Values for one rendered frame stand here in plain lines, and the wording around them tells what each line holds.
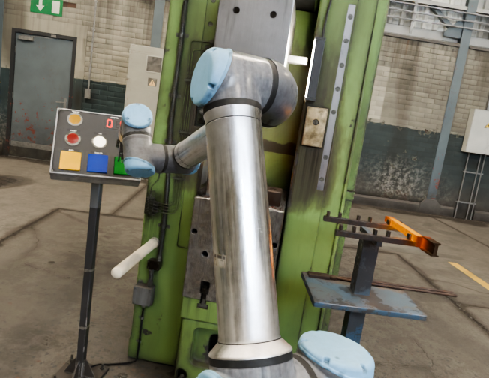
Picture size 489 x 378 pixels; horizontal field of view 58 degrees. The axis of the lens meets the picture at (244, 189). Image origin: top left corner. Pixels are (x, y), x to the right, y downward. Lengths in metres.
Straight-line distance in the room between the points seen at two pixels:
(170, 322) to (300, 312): 0.63
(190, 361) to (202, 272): 0.42
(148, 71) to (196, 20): 5.24
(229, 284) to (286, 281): 1.35
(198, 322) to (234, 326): 1.26
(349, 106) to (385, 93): 6.24
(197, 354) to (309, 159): 1.02
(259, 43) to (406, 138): 6.67
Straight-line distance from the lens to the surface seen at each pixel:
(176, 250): 2.17
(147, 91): 7.30
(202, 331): 2.11
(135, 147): 1.37
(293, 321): 2.20
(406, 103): 8.38
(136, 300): 2.25
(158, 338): 2.36
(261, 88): 0.89
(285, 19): 1.91
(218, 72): 0.84
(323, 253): 2.10
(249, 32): 1.91
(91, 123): 1.92
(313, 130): 1.98
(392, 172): 8.38
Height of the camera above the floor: 1.28
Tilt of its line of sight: 9 degrees down
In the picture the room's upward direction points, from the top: 8 degrees clockwise
